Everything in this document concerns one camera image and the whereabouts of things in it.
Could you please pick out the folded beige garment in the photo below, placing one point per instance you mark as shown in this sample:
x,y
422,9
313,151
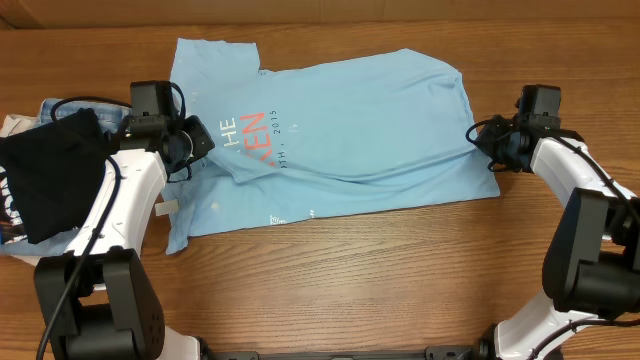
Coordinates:
x,y
22,250

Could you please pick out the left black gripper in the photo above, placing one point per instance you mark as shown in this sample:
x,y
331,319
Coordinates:
x,y
203,142

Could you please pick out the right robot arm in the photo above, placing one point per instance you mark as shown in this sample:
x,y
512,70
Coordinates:
x,y
590,273

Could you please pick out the folded black garment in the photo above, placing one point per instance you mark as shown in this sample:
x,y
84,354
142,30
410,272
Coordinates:
x,y
55,172

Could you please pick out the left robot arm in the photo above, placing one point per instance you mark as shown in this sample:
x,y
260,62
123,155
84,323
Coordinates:
x,y
96,298

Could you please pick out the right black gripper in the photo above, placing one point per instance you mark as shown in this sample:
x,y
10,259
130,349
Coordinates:
x,y
485,142

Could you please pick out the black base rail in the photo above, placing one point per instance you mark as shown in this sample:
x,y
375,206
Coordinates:
x,y
429,353

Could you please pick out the light blue printed t-shirt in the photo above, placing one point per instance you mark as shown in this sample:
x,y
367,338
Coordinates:
x,y
363,135

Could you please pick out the folded blue jeans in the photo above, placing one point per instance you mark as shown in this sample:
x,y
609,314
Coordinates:
x,y
109,118

